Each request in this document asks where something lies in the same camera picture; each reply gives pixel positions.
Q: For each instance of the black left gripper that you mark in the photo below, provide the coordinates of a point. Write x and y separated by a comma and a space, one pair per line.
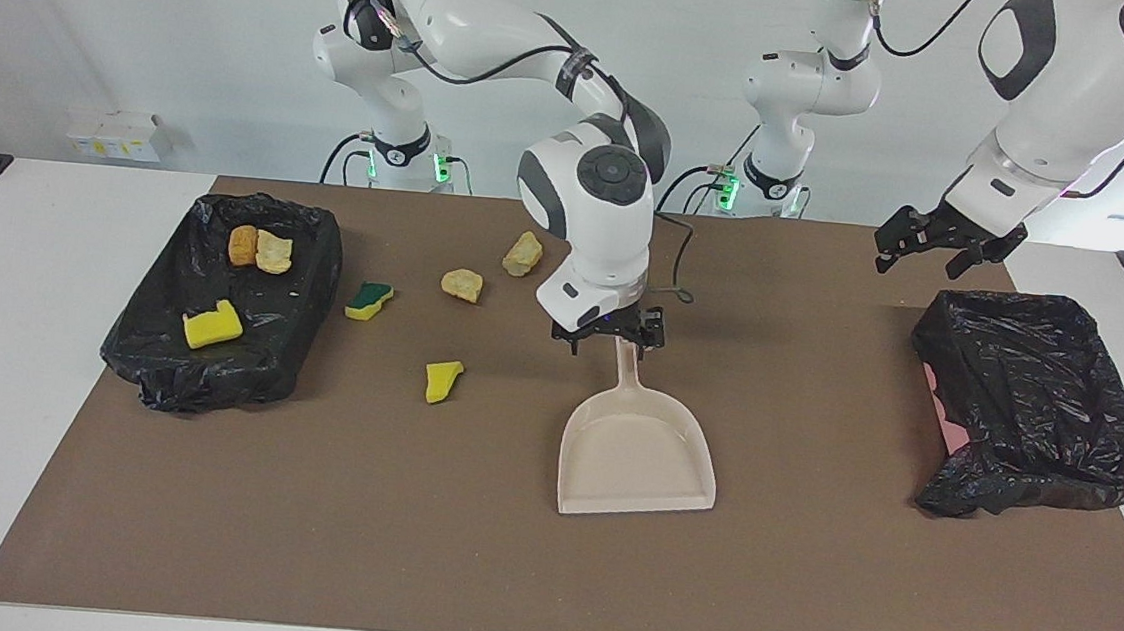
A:
979, 238

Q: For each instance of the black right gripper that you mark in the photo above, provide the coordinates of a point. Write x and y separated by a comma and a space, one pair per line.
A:
611, 325

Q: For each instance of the beige plastic dustpan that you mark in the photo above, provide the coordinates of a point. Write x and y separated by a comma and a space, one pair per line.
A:
636, 457

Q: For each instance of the pale tan bread chunk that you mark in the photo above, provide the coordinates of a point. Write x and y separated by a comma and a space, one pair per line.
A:
523, 254

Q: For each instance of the tan orange croissant piece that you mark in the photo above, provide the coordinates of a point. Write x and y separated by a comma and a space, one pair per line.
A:
462, 286

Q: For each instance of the green and yellow sponge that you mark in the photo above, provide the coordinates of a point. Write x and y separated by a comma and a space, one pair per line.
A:
369, 301

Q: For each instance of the orange striped croissant piece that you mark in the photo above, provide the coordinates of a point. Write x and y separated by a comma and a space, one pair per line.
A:
274, 253

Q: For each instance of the brown fried nugget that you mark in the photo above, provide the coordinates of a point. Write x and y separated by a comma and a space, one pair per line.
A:
242, 246

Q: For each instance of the yellow sponge piece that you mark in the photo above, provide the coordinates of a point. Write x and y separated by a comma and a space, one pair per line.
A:
212, 326
440, 383

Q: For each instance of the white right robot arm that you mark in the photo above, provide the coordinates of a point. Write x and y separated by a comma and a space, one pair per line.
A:
597, 248

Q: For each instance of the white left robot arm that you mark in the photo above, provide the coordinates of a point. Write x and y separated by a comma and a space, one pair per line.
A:
1068, 125

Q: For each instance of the pink bin with black bag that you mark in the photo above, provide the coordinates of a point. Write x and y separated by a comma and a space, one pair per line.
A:
1037, 403

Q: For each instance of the brown table mat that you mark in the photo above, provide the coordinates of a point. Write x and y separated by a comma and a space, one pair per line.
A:
542, 575

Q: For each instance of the white box with yellow label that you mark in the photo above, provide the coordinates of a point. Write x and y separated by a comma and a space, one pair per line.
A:
120, 137

